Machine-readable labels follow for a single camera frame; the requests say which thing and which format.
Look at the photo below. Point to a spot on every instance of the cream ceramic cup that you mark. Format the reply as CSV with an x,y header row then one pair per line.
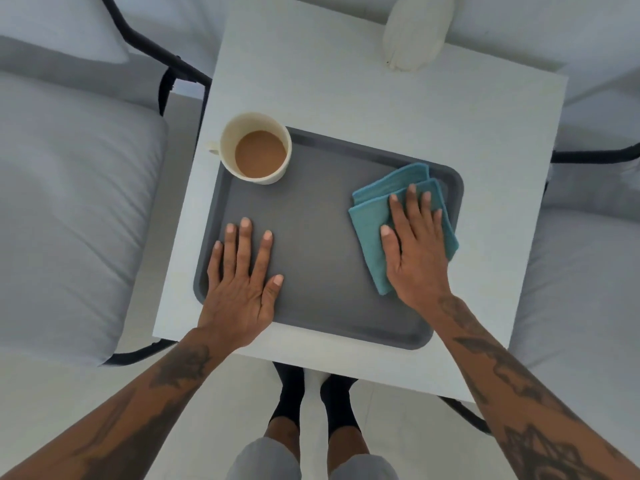
x,y
227,144

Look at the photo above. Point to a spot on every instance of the teal cloth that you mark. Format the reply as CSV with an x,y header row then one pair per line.
x,y
367,222

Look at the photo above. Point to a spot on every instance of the person's right thumb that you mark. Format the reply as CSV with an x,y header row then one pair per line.
x,y
391,252

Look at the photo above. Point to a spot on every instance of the person's left leg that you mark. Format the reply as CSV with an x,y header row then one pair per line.
x,y
282,437

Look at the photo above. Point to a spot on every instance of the brown milky coffee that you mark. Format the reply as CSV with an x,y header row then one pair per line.
x,y
260,154

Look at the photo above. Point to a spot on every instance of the person's left hand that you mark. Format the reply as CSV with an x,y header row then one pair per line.
x,y
239,302

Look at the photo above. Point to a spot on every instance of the person's right hand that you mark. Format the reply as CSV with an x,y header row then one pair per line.
x,y
417,267

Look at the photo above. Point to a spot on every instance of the person's right forearm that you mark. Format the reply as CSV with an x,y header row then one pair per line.
x,y
520,389

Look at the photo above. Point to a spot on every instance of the black metal chair frame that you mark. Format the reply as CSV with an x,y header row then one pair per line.
x,y
595,155
150,49

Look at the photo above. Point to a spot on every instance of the black sock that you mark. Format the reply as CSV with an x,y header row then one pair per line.
x,y
290,394
339,404

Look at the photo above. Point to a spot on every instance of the light grey shorts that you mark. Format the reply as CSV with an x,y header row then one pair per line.
x,y
270,464

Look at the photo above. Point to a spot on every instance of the person's right middle finger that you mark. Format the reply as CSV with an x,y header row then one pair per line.
x,y
415,210

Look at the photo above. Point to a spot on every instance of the person's left middle finger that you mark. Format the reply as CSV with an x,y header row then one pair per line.
x,y
242,252

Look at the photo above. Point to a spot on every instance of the grey plastic tray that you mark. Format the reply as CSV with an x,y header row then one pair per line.
x,y
320,244

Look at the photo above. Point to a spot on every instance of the person's right leg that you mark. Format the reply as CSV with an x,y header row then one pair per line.
x,y
347,447

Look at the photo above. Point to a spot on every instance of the person's right little finger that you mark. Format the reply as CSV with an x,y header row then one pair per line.
x,y
438,229

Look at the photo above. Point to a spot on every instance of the white ribbed ornament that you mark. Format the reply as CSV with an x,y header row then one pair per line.
x,y
415,29

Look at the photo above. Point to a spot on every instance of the grey back cushion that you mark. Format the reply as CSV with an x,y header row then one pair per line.
x,y
55,24

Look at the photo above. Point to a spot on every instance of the person's left thumb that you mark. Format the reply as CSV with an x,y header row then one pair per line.
x,y
271,297

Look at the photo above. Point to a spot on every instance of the person's leg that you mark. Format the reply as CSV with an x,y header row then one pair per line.
x,y
347,447
282,437

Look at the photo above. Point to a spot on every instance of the person's left little finger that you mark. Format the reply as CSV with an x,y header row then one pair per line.
x,y
215,268

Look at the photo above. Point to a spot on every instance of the person's left forearm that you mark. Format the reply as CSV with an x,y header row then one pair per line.
x,y
130,414

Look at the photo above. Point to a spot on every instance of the grey seat cushion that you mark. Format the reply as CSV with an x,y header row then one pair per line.
x,y
70,219
580,314

